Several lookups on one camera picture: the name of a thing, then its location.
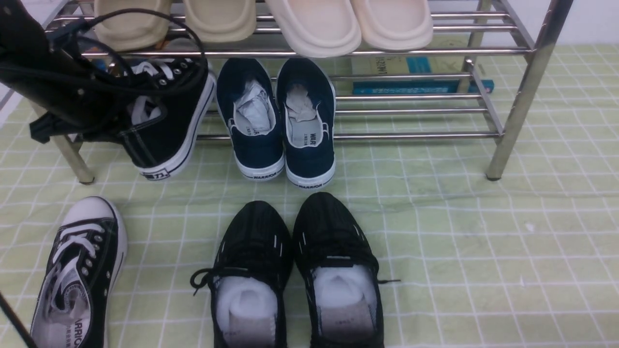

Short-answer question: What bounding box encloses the black canvas sneaker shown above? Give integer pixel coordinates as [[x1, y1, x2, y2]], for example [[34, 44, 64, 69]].
[[118, 62, 216, 181], [30, 196, 128, 348]]

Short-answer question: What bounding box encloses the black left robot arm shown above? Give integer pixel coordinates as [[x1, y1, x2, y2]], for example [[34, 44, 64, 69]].
[[1, 0, 150, 144]]

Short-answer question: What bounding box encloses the right navy canvas shoe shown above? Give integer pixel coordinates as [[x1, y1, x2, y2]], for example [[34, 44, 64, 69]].
[[276, 58, 337, 190]]

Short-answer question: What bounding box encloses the navy canvas shoe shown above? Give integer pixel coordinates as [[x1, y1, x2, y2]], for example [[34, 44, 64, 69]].
[[276, 58, 337, 190], [216, 58, 285, 181]]

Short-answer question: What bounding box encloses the left navy canvas shoe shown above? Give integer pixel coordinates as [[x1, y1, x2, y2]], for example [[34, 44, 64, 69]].
[[216, 58, 285, 181]]

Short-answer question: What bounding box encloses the stainless steel shoe rack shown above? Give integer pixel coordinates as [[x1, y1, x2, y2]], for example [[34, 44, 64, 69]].
[[40, 0, 572, 184]]

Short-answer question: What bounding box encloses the right black mesh sneaker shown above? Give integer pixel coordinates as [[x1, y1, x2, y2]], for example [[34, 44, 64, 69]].
[[292, 192, 384, 348]]

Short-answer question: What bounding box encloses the black mesh sneaker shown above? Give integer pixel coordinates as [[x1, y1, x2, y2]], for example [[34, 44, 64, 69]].
[[292, 192, 384, 348], [190, 201, 294, 348]]

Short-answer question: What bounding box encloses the left black mesh sneaker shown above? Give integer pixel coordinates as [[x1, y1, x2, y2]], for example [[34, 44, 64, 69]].
[[190, 201, 294, 348]]

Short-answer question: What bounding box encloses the left cream slipper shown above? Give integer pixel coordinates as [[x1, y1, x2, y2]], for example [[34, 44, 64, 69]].
[[266, 0, 362, 58]]

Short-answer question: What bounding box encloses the cream slipper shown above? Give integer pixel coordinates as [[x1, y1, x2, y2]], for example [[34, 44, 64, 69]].
[[266, 0, 362, 58], [351, 0, 433, 51]]

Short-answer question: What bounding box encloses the blue beige book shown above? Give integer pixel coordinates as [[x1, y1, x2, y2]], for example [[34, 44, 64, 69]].
[[351, 56, 464, 95]]

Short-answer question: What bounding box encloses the right cream slipper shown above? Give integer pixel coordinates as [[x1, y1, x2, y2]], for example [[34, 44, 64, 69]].
[[351, 0, 433, 51]]

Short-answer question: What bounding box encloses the beige slipper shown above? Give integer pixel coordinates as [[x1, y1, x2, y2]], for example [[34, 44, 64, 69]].
[[94, 0, 173, 51], [183, 0, 257, 43]]

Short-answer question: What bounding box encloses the left beige slipper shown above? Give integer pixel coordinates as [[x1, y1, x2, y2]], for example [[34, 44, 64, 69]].
[[94, 0, 173, 51]]

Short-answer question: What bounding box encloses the green checked tablecloth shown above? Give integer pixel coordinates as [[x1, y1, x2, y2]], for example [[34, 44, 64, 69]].
[[0, 44, 619, 348]]

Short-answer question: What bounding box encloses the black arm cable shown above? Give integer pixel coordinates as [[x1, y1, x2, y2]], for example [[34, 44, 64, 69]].
[[0, 8, 209, 97]]

